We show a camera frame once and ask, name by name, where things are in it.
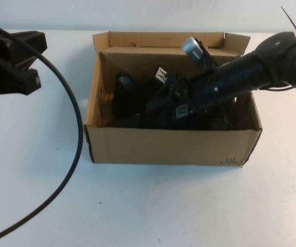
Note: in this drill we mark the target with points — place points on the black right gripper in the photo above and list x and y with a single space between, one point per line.
230 82

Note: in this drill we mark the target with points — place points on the black mesh sneaker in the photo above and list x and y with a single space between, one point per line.
129 103
163 121

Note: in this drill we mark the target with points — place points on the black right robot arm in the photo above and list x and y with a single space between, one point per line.
286 59

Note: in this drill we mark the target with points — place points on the brown cardboard shoe box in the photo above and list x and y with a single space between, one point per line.
163 146

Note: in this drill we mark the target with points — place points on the black zip tie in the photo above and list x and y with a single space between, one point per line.
292 23

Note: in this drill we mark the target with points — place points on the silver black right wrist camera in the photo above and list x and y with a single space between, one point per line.
194 49

